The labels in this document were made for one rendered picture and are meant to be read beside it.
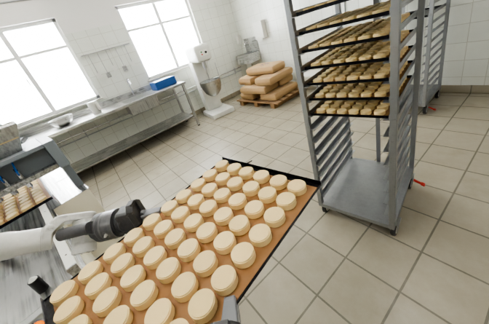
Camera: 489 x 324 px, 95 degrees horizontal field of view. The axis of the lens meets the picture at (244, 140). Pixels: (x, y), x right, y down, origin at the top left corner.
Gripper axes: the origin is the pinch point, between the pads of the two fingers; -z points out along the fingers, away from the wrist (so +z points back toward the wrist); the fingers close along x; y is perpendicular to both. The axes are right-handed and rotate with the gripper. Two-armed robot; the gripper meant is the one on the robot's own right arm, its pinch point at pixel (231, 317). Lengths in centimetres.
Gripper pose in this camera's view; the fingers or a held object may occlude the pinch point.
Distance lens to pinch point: 48.5
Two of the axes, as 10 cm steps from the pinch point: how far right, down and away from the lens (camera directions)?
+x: -2.8, -8.6, -4.3
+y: -9.6, 2.8, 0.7
